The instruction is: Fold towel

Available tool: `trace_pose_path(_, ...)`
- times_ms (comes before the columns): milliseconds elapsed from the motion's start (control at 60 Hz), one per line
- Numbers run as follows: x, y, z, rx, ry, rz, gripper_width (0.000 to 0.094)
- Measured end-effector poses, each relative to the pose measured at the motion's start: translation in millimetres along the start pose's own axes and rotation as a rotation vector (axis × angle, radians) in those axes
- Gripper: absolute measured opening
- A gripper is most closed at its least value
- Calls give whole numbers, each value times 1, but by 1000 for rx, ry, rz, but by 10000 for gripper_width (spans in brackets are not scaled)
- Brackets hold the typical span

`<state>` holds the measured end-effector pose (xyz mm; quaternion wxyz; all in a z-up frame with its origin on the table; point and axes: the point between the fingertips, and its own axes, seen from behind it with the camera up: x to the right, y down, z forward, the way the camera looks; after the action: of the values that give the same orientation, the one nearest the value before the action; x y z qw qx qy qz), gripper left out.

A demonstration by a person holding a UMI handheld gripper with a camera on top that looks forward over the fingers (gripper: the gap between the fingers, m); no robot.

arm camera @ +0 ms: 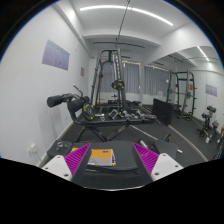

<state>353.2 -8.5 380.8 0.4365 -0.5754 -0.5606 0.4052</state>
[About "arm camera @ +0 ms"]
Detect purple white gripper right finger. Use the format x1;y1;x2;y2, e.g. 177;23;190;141
132;143;182;181

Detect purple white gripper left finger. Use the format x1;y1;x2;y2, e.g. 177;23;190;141
42;144;91;181

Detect folded orange grey towel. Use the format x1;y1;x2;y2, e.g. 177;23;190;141
88;149;116;166

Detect steel barbell on floor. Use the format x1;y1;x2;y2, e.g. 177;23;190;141
130;125;158;140

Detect black plyo box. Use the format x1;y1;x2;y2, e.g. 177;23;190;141
152;99;173;126

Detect black weight bench machine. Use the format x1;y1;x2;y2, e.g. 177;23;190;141
47;85;157;142

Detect black dumbbell rack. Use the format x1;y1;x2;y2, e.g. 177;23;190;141
198;106;219;143

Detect black power rack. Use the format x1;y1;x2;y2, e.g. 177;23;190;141
166;70;196;121

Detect grey window curtain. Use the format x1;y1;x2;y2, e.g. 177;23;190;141
100;62;140;94

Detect white wall socket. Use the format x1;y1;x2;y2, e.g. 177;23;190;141
27;144;37;156

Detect grey cable crossover machine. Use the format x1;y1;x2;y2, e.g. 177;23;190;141
90;49;126;112

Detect purple wall poster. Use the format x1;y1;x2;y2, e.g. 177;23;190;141
42;40;70;70

